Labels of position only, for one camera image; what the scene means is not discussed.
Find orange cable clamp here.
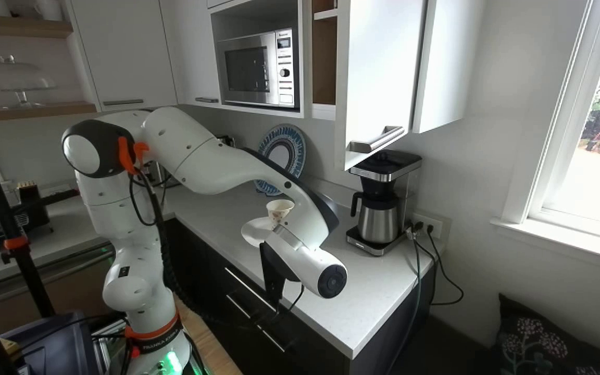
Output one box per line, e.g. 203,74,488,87
115,133,152,175

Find blue patterned decorative plate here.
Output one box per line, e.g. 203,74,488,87
253,123,311,198

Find glass cake dome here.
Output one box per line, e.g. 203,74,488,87
0,52,52,110

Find white framed window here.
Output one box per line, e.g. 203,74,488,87
520,0,600,246

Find plain white cabinet door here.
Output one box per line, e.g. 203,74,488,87
410,0,488,135

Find black tripod pole orange clamp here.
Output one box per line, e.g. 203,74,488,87
0,110,58,320

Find white cabinet door with handle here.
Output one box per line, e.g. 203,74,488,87
338,0,428,174

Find black base cabinet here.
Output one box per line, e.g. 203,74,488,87
141,216,437,375

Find white wall power outlet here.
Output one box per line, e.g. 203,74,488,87
403,210,450,244

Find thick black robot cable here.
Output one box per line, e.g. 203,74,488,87
126,162,308,316

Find dark floral sofa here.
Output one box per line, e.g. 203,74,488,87
493,292,600,375

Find silver microwave oven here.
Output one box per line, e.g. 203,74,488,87
214,27,298,110

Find black power cable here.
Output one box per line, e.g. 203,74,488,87
423,228,467,309
399,228,428,375

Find wooden shelf under dome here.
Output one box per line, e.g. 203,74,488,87
0,100,100,126

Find short silver drawer handle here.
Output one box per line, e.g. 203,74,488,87
251,318,289,355
223,292,253,324

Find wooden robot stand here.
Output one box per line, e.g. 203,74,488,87
173,289,244,375

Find narrow white cupboard door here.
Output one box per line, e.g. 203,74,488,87
158,0,223,108

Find steel black coffee maker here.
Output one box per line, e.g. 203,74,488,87
344,151,425,259

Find long silver drawer handle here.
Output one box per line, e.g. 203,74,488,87
223,265,282,316

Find black box on counter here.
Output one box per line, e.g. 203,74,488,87
15,182,53,235

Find blue grey bag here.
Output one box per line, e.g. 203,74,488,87
0,315,107,375

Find wide white cupboard door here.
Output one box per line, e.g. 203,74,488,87
68,0,179,113

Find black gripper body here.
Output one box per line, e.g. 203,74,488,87
256,238,301,304

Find thin wooden wall shelf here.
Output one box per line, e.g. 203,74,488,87
0,12,74,40

